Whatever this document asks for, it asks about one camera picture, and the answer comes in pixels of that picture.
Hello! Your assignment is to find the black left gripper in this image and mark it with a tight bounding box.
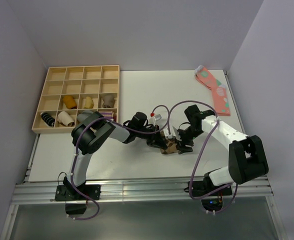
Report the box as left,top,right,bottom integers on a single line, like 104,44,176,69
135,125,167,151

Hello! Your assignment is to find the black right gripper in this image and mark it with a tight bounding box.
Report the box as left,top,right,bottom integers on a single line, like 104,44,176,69
173,125,204,155

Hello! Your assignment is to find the brown argyle sock pair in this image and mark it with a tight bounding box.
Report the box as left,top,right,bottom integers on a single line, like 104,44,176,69
160,131,179,155

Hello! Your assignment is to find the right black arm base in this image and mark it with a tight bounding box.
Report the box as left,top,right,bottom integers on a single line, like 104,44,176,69
191,180,233,197

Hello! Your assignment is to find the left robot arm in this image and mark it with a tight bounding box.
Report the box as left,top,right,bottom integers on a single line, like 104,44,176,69
66,111,167,200

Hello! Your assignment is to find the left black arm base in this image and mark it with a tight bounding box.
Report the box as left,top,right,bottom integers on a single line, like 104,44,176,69
54,184,101,202

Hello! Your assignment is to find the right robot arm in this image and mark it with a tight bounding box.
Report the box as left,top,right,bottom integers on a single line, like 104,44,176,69
177,105,269,195

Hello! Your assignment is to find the purple striped rolled sock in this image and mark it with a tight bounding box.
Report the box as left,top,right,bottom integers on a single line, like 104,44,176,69
99,111,117,122

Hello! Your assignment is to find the grey beige rolled sock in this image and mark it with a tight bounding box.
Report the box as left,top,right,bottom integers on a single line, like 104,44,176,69
101,94,116,108

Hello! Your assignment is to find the pale yellow rolled sock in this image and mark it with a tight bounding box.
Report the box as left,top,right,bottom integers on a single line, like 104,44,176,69
83,96,95,109

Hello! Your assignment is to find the pink patterned sock pair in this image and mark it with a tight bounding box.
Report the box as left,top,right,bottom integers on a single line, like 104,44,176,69
194,65,231,116

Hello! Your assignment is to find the grey blue rolled sock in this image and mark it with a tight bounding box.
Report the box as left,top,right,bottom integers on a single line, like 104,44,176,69
76,110,93,123

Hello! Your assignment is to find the mustard rolled sock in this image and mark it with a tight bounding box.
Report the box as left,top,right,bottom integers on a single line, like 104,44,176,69
62,95,78,110

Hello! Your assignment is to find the wooden compartment tray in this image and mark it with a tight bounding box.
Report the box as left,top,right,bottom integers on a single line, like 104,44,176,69
32,65,120,134

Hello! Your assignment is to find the cream rolled sock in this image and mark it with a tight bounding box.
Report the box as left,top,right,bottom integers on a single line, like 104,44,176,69
57,111,75,127

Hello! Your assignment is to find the black white striped rolled sock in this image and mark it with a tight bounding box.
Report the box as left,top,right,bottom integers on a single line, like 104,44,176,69
40,111,56,128

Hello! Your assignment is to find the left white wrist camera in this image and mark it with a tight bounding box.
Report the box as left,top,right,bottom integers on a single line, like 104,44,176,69
149,112,162,125

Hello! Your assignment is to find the aluminium rail frame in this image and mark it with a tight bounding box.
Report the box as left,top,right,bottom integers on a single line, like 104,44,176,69
0,71,288,240

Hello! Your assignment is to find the black box under rail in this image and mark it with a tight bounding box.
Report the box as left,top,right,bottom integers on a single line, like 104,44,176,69
65,203,87,216

